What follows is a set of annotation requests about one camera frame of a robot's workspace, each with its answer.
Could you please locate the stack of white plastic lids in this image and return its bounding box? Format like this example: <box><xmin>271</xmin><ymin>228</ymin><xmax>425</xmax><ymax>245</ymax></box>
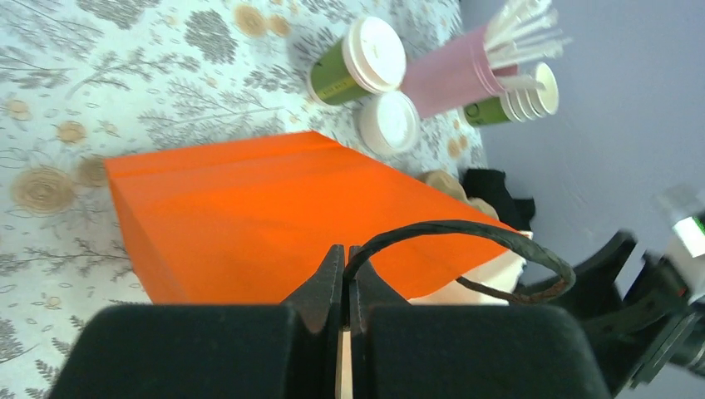
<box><xmin>357</xmin><ymin>91</ymin><xmax>421</xmax><ymax>156</ymax></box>

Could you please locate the stack of green paper cups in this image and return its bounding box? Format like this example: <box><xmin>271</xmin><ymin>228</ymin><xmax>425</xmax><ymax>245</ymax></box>
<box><xmin>458</xmin><ymin>62</ymin><xmax>560</xmax><ymax>127</ymax></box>

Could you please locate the green paper coffee cup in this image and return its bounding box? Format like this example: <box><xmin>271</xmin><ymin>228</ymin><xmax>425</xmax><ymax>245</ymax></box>
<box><xmin>306</xmin><ymin>16</ymin><xmax>407</xmax><ymax>106</ymax></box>

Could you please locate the floral patterned table mat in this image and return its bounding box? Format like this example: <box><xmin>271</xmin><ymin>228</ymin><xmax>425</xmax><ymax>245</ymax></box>
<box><xmin>0</xmin><ymin>0</ymin><xmax>489</xmax><ymax>399</ymax></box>

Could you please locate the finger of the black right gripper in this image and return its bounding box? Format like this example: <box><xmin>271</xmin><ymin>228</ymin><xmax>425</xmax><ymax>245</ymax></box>
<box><xmin>517</xmin><ymin>229</ymin><xmax>638</xmax><ymax>321</ymax></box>

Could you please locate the pink straw holder cup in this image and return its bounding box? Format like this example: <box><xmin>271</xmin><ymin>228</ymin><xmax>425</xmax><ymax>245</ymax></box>
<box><xmin>400</xmin><ymin>26</ymin><xmax>519</xmax><ymax>119</ymax></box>

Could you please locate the bundle of white wrapped straws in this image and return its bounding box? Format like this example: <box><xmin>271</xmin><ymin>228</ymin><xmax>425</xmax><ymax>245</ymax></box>
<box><xmin>484</xmin><ymin>0</ymin><xmax>573</xmax><ymax>71</ymax></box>

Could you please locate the brown cardboard cup carrier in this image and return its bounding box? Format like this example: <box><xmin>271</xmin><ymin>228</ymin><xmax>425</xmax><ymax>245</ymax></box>
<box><xmin>417</xmin><ymin>170</ymin><xmax>500</xmax><ymax>220</ymax></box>

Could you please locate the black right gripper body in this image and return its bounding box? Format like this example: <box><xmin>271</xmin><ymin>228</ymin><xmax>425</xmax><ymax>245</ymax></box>
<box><xmin>584</xmin><ymin>253</ymin><xmax>704</xmax><ymax>394</ymax></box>

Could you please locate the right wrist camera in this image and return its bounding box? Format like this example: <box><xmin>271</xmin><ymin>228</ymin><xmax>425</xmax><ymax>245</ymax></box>
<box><xmin>655</xmin><ymin>184</ymin><xmax>704</xmax><ymax>258</ymax></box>

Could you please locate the clear white plastic cup lid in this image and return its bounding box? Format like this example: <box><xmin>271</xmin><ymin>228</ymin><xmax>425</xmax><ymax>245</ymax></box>
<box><xmin>342</xmin><ymin>16</ymin><xmax>407</xmax><ymax>94</ymax></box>

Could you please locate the black t-shirt with logo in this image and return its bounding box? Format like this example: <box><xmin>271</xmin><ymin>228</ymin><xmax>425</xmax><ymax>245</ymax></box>
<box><xmin>461</xmin><ymin>169</ymin><xmax>536</xmax><ymax>231</ymax></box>

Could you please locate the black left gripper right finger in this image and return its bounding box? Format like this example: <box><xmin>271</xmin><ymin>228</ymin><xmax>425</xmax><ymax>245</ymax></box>
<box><xmin>348</xmin><ymin>247</ymin><xmax>609</xmax><ymax>398</ymax></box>

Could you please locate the orange paper gift bag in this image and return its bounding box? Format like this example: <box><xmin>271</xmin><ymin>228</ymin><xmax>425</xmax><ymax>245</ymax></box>
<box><xmin>105</xmin><ymin>131</ymin><xmax>496</xmax><ymax>303</ymax></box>

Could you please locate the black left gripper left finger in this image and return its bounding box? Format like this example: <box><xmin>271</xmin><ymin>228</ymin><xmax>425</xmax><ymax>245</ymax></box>
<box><xmin>49</xmin><ymin>245</ymin><xmax>345</xmax><ymax>398</ymax></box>

